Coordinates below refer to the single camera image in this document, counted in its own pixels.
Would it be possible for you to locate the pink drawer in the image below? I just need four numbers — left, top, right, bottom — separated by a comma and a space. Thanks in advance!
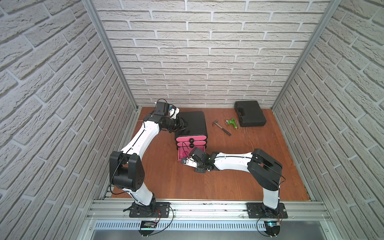
178, 146, 206, 162
176, 141, 207, 148
176, 135, 207, 143

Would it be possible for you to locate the green toy drill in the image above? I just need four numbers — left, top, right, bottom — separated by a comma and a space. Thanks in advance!
226, 118, 238, 130

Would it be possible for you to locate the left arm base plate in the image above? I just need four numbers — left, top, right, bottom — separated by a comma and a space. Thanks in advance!
127, 202, 171, 218

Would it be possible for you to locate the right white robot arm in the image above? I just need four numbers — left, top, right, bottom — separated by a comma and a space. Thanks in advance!
181, 148, 283, 211

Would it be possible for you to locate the black tool case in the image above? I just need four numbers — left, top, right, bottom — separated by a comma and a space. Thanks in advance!
234, 101, 267, 128

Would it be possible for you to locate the left controller board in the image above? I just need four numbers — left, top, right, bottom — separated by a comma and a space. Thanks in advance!
139, 221, 157, 237

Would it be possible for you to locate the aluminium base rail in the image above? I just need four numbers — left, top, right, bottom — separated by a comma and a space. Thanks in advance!
86, 199, 332, 222

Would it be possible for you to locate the aluminium frame post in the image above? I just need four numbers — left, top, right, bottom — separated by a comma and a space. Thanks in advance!
271, 0, 342, 111
83, 0, 139, 112

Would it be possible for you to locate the black drawer cabinet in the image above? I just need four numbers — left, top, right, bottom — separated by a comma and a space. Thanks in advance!
175, 111, 208, 142

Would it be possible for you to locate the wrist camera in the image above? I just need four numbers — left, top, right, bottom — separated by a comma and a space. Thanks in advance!
181, 158, 198, 168
154, 101, 180, 119

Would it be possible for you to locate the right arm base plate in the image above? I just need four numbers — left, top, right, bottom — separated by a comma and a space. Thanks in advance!
246, 203, 288, 219

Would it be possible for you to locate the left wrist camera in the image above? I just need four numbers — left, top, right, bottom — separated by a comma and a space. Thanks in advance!
154, 101, 180, 119

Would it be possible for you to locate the aluminium frame post right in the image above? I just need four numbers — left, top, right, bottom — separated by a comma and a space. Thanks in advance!
271, 0, 342, 111

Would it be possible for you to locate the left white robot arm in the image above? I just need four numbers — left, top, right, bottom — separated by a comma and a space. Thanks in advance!
110, 114, 188, 207

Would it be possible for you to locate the aluminium frame post left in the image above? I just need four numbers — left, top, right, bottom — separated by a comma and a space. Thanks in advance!
83, 0, 139, 112

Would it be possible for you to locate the hammer with black handle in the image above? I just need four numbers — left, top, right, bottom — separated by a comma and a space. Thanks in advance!
213, 120, 232, 136

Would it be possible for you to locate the right controller board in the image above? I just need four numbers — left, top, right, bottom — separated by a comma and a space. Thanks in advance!
264, 222, 281, 237

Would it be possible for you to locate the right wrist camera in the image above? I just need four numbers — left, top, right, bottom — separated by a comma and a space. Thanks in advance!
181, 158, 198, 168

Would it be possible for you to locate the controller board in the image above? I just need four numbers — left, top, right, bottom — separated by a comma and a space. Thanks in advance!
139, 221, 157, 237
264, 222, 281, 237

